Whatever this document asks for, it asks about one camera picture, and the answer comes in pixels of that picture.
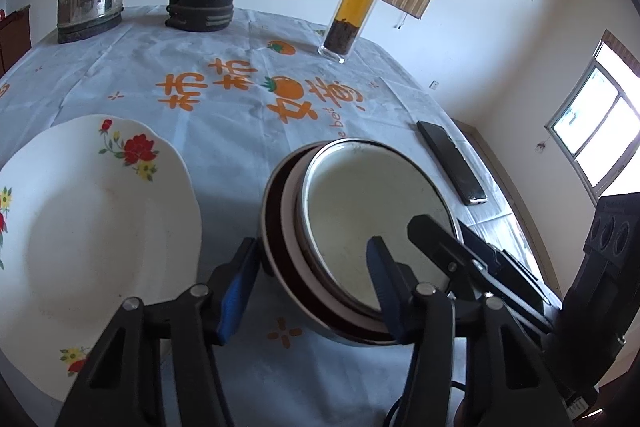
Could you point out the printed plastic tablecloth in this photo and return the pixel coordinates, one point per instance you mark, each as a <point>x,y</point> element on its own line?
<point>200,67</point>

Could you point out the stainless steel bowl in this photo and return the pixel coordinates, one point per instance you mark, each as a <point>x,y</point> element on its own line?
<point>312,328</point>

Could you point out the white and red enamel cup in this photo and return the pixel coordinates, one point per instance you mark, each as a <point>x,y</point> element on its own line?
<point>370,192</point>

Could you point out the white framed window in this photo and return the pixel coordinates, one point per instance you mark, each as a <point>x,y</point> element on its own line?
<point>595,122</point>

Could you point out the red flower white plate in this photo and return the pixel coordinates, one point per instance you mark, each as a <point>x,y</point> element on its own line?
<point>90,232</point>

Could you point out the glass tea bottle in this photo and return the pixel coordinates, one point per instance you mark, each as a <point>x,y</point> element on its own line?
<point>350,7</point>

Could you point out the brown wooden sideboard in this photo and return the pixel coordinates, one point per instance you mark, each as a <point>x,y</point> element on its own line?
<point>15,42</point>

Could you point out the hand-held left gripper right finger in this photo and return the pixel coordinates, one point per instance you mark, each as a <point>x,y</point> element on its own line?
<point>387,292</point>

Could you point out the black smartphone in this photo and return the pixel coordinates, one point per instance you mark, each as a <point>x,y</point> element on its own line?
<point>450,162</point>

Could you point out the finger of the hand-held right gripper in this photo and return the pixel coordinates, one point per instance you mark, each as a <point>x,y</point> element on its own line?
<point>440,247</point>
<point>480,244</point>

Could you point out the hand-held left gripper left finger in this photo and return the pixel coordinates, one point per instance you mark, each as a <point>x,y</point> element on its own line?
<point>237,302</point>

